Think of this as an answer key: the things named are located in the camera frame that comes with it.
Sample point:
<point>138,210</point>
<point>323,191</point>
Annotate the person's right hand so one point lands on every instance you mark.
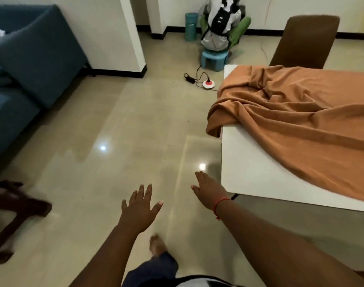
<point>210,192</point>

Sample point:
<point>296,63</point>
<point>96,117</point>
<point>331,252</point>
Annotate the person's left hand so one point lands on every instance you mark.
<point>138,213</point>

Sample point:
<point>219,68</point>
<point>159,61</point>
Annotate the person's left little finger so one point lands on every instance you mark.
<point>124,205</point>

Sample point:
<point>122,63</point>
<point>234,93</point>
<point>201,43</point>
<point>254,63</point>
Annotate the person's left middle finger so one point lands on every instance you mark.
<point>141,194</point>

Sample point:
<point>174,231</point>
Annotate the person's right thumb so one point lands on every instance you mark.
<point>195,190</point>

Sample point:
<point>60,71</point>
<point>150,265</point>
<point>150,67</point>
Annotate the person's left thumb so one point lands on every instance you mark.
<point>157,207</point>

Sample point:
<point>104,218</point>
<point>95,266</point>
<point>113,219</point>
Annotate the person's left forearm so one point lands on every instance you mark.
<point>110,257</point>

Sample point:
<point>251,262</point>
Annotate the person's right forearm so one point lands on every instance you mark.
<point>277,251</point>

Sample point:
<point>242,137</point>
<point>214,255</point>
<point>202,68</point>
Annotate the person's bare foot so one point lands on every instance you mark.
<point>157,244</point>

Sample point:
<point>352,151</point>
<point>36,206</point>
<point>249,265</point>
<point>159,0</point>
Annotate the person's blue jeans leg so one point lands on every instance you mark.
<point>153,270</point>

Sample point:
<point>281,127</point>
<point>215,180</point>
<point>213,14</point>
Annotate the person's black and white shirt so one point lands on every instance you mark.
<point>194,282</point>

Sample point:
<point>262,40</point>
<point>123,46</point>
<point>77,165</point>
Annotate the red and white round socket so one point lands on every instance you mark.
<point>208,83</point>

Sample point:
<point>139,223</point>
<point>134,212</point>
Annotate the black power adapter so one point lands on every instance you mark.
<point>189,78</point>

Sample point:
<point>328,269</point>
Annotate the orange cloth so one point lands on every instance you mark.
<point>301,119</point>

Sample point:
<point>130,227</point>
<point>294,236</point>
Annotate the light blue plastic stool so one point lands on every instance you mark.
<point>214,59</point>

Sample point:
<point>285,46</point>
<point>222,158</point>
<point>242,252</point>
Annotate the blue sofa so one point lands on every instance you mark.
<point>17,86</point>

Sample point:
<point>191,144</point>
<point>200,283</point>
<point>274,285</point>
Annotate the teal plastic bin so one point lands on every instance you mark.
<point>191,26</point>

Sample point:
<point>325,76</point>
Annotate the blue sofa cushion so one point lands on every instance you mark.
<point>41,56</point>

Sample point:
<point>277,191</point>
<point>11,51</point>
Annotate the black backpack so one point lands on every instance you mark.
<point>221,22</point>

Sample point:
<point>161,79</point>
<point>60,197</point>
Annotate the brown chair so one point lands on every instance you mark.
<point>306,41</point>

